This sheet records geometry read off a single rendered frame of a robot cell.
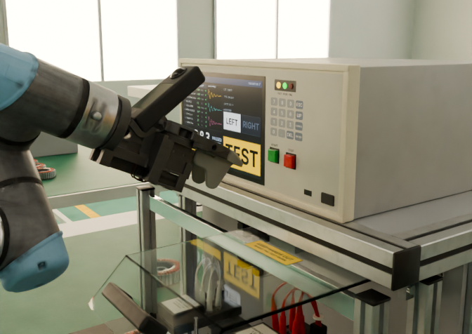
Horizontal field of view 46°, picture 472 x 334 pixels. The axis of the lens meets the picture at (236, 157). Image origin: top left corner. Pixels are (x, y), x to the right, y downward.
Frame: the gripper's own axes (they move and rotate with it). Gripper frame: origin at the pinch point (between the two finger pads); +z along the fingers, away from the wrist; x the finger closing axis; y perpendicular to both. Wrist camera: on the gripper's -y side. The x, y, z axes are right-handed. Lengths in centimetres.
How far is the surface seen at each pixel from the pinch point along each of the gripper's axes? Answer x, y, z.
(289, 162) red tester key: 4.3, -2.0, 6.1
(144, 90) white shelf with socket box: -103, -16, 31
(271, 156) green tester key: 0.1, -2.2, 6.0
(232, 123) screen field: -11.0, -5.7, 5.0
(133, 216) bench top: -112, 26, 48
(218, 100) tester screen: -15.5, -8.8, 3.6
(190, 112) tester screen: -24.9, -6.1, 4.8
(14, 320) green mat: -56, 48, 0
